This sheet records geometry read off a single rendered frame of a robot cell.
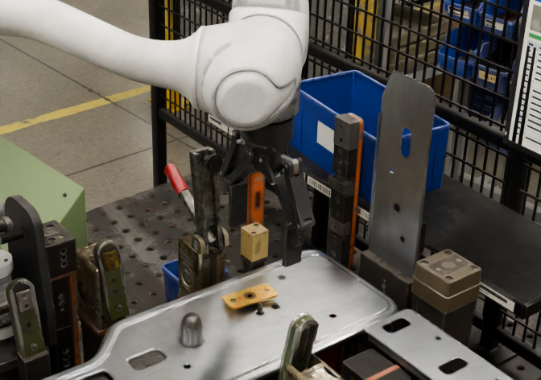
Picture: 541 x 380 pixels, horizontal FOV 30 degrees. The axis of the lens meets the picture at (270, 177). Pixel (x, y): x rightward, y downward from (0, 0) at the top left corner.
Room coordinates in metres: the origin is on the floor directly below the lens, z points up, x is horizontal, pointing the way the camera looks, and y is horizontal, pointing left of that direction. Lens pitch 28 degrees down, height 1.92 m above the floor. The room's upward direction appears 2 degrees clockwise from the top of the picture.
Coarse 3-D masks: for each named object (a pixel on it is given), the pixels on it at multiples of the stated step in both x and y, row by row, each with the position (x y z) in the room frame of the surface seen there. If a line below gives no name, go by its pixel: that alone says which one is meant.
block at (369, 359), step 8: (368, 352) 1.23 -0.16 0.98; (376, 352) 1.23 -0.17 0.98; (352, 360) 1.21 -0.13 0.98; (360, 360) 1.21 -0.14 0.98; (368, 360) 1.21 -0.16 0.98; (376, 360) 1.21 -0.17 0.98; (384, 360) 1.21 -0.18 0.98; (344, 368) 1.20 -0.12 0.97; (352, 368) 1.19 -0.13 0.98; (360, 368) 1.19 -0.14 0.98; (368, 368) 1.19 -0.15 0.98; (376, 368) 1.19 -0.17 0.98; (384, 368) 1.19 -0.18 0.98; (392, 368) 1.19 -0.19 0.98; (344, 376) 1.20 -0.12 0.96; (352, 376) 1.18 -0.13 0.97; (360, 376) 1.17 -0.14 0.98; (368, 376) 1.17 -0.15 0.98; (376, 376) 1.17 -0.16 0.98; (384, 376) 1.17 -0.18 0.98; (392, 376) 1.17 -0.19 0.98; (400, 376) 1.17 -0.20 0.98; (408, 376) 1.18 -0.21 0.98
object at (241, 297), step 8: (248, 288) 1.34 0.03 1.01; (256, 288) 1.34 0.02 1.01; (264, 288) 1.34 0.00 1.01; (272, 288) 1.34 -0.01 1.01; (224, 296) 1.32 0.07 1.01; (232, 296) 1.32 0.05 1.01; (240, 296) 1.32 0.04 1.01; (248, 296) 1.33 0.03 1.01; (256, 296) 1.32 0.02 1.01; (264, 296) 1.32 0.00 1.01; (272, 296) 1.32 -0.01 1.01; (232, 304) 1.30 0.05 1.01; (240, 304) 1.30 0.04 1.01; (248, 304) 1.30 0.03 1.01
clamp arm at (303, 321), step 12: (300, 324) 1.11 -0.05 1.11; (312, 324) 1.12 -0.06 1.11; (288, 336) 1.12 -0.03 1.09; (300, 336) 1.11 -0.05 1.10; (312, 336) 1.12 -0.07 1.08; (288, 348) 1.12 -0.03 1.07; (300, 348) 1.12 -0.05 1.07; (312, 348) 1.13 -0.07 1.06; (288, 360) 1.12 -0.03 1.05; (300, 360) 1.13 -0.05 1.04
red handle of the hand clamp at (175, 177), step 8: (168, 168) 1.49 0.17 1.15; (176, 168) 1.49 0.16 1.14; (168, 176) 1.48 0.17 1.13; (176, 176) 1.48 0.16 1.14; (176, 184) 1.47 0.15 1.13; (184, 184) 1.47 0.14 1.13; (176, 192) 1.46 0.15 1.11; (184, 192) 1.46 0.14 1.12; (184, 200) 1.45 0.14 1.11; (192, 200) 1.45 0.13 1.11; (192, 208) 1.44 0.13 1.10; (192, 216) 1.43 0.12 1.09; (208, 232) 1.41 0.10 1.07; (208, 240) 1.40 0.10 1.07; (216, 240) 1.40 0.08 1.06
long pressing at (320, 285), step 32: (320, 256) 1.46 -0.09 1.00; (224, 288) 1.36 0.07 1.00; (288, 288) 1.36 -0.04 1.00; (320, 288) 1.37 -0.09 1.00; (352, 288) 1.37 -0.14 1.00; (128, 320) 1.26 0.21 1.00; (160, 320) 1.26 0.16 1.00; (224, 320) 1.27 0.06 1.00; (256, 320) 1.27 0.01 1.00; (288, 320) 1.28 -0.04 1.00; (320, 320) 1.28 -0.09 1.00; (352, 320) 1.28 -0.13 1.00; (128, 352) 1.18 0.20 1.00; (160, 352) 1.19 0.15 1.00; (192, 352) 1.19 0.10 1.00; (224, 352) 1.19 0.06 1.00; (256, 352) 1.19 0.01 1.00; (320, 352) 1.21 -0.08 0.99
